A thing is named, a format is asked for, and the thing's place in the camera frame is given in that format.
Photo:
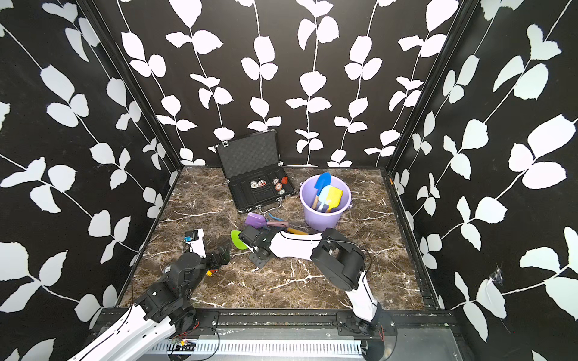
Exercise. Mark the light blue toy shovel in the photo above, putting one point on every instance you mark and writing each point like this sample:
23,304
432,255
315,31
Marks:
323,197

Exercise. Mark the blue toy shovel tan handle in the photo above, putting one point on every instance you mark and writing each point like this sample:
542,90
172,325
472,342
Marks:
322,181

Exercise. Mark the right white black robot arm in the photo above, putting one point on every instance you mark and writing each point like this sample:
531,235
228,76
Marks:
341,261

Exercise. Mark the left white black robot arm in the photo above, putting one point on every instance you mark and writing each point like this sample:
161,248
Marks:
163,310

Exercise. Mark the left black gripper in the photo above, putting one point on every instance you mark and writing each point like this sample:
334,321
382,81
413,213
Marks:
217,262

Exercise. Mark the purple plastic bucket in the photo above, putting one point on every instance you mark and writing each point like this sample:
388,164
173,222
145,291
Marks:
321,220

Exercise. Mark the green toy shovel yellow handle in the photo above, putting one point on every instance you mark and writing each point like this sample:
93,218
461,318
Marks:
238,243

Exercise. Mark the white perforated strip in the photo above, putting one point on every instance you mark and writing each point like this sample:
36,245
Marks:
308,348

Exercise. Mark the black front mounting rail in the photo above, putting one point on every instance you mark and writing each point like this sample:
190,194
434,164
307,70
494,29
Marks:
344,322

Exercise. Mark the open black foam case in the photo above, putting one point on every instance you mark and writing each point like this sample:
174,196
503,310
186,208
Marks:
254,171

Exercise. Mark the blue toy rake yellow handle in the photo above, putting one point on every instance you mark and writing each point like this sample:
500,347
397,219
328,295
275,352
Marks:
293,230

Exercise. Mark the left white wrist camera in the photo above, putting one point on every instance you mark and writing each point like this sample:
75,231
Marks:
194,240

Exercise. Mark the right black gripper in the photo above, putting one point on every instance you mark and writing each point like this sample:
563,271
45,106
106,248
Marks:
255,261

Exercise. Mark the purple toy shovel pink handle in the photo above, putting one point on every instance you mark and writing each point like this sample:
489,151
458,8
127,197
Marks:
259,221

